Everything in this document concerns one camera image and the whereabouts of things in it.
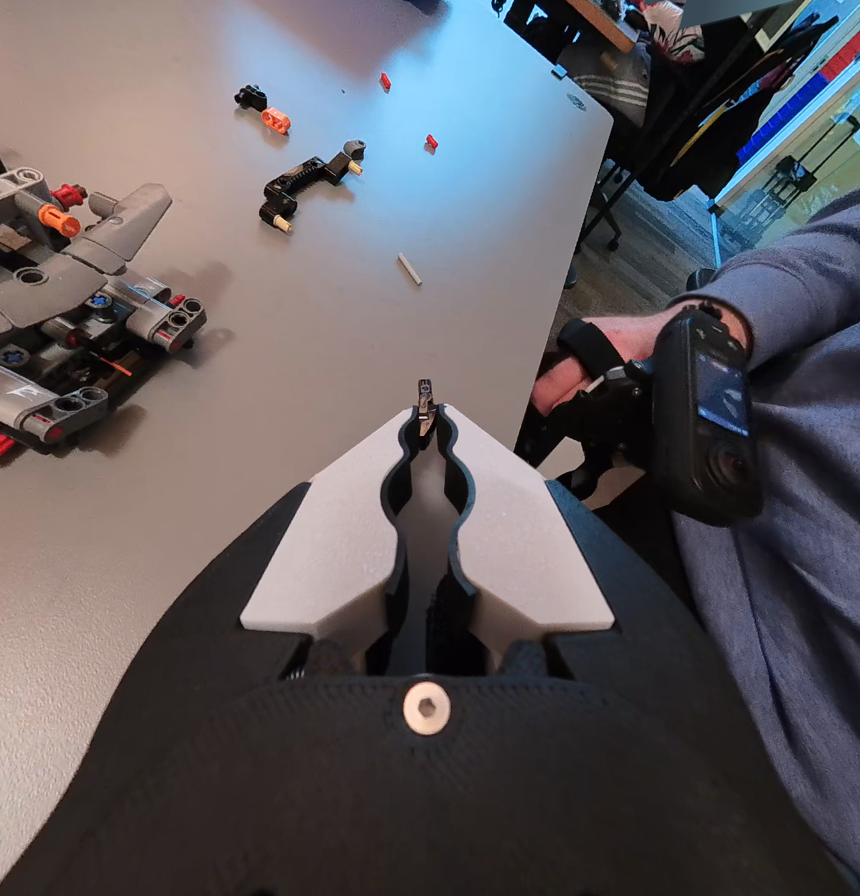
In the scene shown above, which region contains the person's right hand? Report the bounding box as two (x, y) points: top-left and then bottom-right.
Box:
(531, 308), (749, 417)

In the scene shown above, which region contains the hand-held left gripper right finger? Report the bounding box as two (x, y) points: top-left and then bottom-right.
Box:
(435, 405), (616, 645)

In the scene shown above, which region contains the person's right forearm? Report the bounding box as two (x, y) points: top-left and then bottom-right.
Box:
(671, 183), (860, 372)

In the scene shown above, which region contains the black lego beam assembly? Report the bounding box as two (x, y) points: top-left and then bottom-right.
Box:
(259, 138), (368, 235)

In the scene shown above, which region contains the row of blue red bins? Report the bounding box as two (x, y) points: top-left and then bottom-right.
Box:
(736, 38), (860, 163)

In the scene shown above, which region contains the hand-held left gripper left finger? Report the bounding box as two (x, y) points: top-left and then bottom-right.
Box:
(241, 408), (421, 641)

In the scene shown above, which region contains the black orange lego model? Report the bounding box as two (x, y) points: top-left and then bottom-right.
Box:
(0, 139), (209, 469)

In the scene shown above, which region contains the small dark lego piece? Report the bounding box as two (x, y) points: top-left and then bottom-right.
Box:
(416, 378), (439, 450)

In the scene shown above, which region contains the dark white-striped cloth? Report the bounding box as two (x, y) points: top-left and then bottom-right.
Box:
(575, 42), (656, 128)

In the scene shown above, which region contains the floral cloth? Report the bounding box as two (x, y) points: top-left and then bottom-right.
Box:
(640, 0), (705, 65)

